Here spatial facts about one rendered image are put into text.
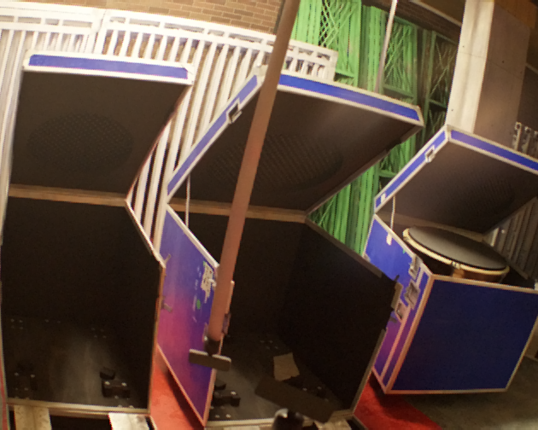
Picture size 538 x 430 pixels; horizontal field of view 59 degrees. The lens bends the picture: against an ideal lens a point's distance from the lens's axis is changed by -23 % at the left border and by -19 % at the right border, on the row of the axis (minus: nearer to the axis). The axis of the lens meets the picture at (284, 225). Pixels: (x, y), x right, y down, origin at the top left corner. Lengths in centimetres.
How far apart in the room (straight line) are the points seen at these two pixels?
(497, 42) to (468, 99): 64
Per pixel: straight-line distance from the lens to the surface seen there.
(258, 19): 545
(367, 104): 252
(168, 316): 302
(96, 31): 380
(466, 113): 448
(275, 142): 283
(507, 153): 345
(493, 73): 457
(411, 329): 319
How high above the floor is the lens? 179
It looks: 15 degrees down
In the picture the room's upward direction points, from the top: 14 degrees clockwise
